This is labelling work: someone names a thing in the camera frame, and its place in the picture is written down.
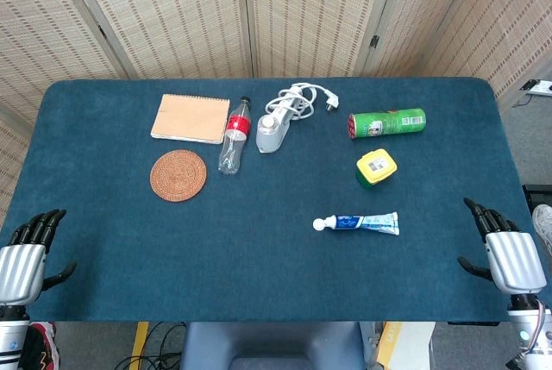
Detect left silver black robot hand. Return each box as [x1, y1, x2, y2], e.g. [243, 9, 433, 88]
[0, 208, 78, 307]

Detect empty red label plastic bottle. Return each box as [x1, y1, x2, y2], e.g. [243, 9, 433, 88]
[217, 96, 253, 176]

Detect yellow cardboard box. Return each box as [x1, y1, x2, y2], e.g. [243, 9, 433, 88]
[373, 321, 436, 370]

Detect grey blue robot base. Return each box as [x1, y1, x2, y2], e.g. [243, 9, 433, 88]
[179, 321, 367, 370]

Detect white power cord with plug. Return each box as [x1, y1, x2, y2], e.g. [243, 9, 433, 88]
[264, 82, 340, 121]

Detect white handheld garment steamer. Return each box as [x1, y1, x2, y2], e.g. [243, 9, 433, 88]
[255, 100, 299, 154]

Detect blue white toothpaste tube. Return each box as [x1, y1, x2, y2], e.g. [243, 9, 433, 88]
[312, 210, 400, 236]

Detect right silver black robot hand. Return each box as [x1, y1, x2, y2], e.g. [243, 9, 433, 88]
[456, 197, 548, 298]

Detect green cylindrical snack can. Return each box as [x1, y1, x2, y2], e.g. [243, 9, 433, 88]
[348, 107, 428, 141]

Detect blue table cloth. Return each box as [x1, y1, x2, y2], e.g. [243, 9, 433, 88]
[0, 78, 545, 323]

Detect white power strip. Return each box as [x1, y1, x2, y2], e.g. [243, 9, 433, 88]
[519, 79, 552, 97]

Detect white sneaker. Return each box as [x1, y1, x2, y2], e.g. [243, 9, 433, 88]
[532, 204, 552, 257]

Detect red black shoe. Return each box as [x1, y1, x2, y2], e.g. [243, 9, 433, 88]
[24, 321, 61, 370]

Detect black box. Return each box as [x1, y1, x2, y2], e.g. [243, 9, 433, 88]
[522, 184, 552, 216]

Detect green box with yellow lid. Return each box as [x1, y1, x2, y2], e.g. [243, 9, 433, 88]
[355, 149, 398, 190]

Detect woven folding screen panel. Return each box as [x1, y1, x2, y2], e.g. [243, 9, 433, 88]
[0, 0, 130, 125]
[241, 0, 405, 79]
[361, 0, 491, 79]
[0, 102, 36, 229]
[420, 0, 552, 108]
[58, 0, 255, 80]

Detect black floor cables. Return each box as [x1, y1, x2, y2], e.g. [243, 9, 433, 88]
[116, 322, 187, 370]

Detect tan spiral notebook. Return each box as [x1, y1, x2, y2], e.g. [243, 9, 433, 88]
[149, 93, 231, 145]

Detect round woven rattan coaster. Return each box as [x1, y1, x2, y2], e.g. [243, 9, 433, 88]
[149, 149, 208, 204]

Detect yellow floor tape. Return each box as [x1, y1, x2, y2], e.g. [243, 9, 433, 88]
[129, 321, 150, 370]

